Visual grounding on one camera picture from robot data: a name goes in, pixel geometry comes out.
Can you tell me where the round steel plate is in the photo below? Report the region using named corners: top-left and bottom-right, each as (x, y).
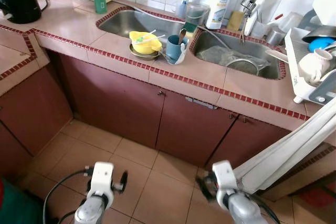
top-left (129, 43), bottom-right (161, 61)

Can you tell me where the metal spoon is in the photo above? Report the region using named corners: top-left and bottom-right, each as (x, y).
top-left (177, 28), bottom-right (187, 44)
top-left (156, 50), bottom-right (173, 65)

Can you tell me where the yellow plastic bowl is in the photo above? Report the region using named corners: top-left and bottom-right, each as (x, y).
top-left (129, 31), bottom-right (162, 55)

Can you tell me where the blue plastic cup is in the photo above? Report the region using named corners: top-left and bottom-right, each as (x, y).
top-left (166, 34), bottom-right (188, 63)

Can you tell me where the white plastic stick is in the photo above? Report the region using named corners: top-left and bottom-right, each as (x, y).
top-left (138, 35), bottom-right (166, 45)
top-left (132, 30), bottom-right (157, 41)

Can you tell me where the dark red cabinet door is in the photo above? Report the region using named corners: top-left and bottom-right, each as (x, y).
top-left (207, 114), bottom-right (310, 183)
top-left (57, 54), bottom-right (164, 148)
top-left (156, 92), bottom-right (238, 168)

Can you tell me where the white towel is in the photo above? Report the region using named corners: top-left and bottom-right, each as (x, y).
top-left (234, 98), bottom-right (336, 193)

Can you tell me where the dark green cloth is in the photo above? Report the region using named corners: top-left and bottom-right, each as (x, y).
top-left (0, 178), bottom-right (50, 224)

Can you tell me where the red floor object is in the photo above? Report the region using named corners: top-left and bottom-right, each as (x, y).
top-left (297, 185), bottom-right (336, 209)

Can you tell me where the dark red corner cabinet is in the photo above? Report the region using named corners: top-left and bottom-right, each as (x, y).
top-left (0, 66), bottom-right (74, 156)

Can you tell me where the steel pot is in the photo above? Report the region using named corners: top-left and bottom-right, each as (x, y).
top-left (226, 58), bottom-right (262, 76)

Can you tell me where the clear plastic bag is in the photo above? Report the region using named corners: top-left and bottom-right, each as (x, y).
top-left (197, 45), bottom-right (271, 72)

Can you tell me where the white dish rack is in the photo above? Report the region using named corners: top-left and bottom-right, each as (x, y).
top-left (283, 27), bottom-right (336, 104)

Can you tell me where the stainless steel sink basin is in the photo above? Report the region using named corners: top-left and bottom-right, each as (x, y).
top-left (190, 27), bottom-right (288, 80)
top-left (96, 6), bottom-right (197, 51)

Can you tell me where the green sponge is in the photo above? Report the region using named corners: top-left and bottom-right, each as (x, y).
top-left (184, 22), bottom-right (199, 33)

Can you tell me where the white ceramic jug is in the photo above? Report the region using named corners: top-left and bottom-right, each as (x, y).
top-left (298, 48), bottom-right (334, 86)

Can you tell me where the small steel cup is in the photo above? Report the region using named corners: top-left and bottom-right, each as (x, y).
top-left (265, 27), bottom-right (287, 46)

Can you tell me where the yellow sponge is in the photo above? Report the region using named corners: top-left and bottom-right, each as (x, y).
top-left (227, 10), bottom-right (245, 32)

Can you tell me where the white bottle green cap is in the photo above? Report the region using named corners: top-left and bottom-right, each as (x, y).
top-left (244, 0), bottom-right (274, 37)

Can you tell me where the white detergent bottle yellow cap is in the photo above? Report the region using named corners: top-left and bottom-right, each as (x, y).
top-left (206, 0), bottom-right (234, 30)

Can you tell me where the pale toothbrush cup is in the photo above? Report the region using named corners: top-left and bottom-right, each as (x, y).
top-left (176, 0), bottom-right (190, 19)

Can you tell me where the blue bowl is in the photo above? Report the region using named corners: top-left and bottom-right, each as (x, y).
top-left (307, 36), bottom-right (336, 52)

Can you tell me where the chrome swivel faucet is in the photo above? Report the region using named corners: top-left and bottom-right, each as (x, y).
top-left (240, 0), bottom-right (274, 44)

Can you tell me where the grey steel pan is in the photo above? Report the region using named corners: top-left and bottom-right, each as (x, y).
top-left (302, 9), bottom-right (336, 40)

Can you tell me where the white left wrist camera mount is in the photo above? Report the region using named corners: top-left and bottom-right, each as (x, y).
top-left (90, 162), bottom-right (114, 197)

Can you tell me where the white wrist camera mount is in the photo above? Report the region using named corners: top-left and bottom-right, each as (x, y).
top-left (90, 162), bottom-right (114, 197)
top-left (212, 160), bottom-right (239, 193)

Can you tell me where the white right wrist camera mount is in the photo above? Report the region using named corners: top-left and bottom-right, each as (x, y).
top-left (212, 160), bottom-right (239, 193)

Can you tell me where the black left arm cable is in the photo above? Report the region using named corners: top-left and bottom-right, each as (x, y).
top-left (42, 167), bottom-right (94, 224)

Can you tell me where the grey cabinet door handle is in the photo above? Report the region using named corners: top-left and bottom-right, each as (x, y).
top-left (185, 97), bottom-right (217, 110)

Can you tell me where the beige ladle handle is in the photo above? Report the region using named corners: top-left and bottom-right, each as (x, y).
top-left (265, 49), bottom-right (290, 63)

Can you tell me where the grey drain hose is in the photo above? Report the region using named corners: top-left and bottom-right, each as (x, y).
top-left (113, 0), bottom-right (234, 52)

